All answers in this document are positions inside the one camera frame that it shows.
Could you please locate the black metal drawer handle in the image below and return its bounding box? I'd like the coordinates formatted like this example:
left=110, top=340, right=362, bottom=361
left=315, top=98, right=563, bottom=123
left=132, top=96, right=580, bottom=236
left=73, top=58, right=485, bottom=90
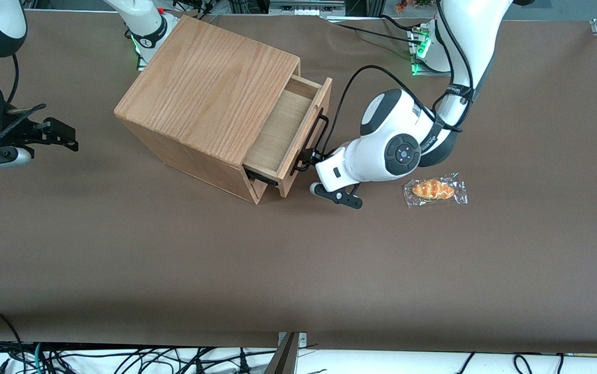
left=290, top=109, right=330, bottom=175

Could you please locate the oak wooden drawer cabinet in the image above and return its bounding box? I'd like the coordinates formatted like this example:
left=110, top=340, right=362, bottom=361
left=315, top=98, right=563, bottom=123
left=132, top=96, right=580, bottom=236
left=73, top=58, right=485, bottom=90
left=114, top=15, right=302, bottom=205

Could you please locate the bread roll in clear wrapper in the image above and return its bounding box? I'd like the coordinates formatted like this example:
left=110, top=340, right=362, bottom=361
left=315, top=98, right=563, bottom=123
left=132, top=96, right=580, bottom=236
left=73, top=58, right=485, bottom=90
left=403, top=172, right=469, bottom=210

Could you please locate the grey background device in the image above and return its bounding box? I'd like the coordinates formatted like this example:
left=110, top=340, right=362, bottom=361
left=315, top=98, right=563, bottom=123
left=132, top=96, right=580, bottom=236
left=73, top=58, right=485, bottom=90
left=269, top=0, right=347, bottom=17

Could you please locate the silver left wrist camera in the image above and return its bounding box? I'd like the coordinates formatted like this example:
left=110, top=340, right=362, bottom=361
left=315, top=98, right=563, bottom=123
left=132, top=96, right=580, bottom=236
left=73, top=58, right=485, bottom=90
left=310, top=181, right=364, bottom=210

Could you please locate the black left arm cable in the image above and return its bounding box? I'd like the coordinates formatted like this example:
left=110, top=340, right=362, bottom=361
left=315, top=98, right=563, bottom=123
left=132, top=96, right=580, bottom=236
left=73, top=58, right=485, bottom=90
left=335, top=0, right=475, bottom=152

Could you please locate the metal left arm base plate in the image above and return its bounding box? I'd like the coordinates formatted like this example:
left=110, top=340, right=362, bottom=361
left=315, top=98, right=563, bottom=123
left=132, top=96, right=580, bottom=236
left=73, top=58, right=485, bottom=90
left=408, top=27, right=452, bottom=77

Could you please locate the black cable on table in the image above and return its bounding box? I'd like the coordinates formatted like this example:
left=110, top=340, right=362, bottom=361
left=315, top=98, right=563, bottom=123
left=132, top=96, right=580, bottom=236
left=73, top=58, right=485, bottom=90
left=328, top=15, right=426, bottom=44

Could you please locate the black hooked cable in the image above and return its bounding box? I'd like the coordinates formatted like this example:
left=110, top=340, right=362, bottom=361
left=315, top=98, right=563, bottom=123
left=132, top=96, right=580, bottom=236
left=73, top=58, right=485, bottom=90
left=513, top=353, right=535, bottom=374

